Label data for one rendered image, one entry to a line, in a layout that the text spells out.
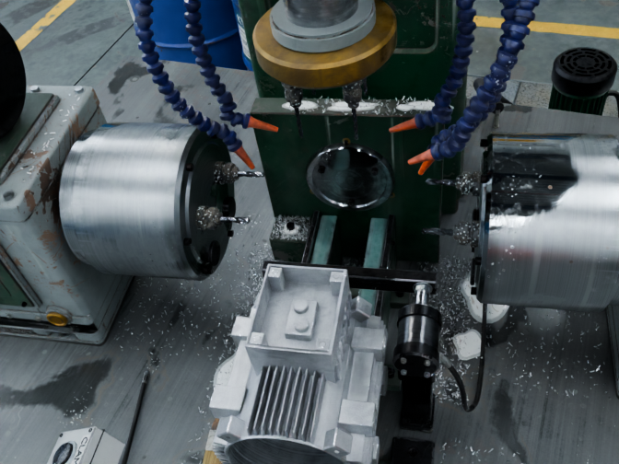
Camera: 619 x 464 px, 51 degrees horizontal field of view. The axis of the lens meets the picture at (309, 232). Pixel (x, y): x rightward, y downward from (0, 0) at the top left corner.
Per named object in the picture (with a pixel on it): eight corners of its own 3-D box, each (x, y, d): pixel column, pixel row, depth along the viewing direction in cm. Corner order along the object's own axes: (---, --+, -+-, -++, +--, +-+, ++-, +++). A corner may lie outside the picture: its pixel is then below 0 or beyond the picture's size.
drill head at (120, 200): (87, 193, 129) (31, 89, 111) (264, 203, 122) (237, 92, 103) (29, 295, 113) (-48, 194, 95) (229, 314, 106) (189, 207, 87)
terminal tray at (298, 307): (274, 296, 87) (265, 263, 82) (354, 303, 85) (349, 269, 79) (253, 377, 79) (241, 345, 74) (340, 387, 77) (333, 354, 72)
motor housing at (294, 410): (264, 353, 99) (239, 277, 85) (390, 366, 95) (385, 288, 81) (229, 485, 86) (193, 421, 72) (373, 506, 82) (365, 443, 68)
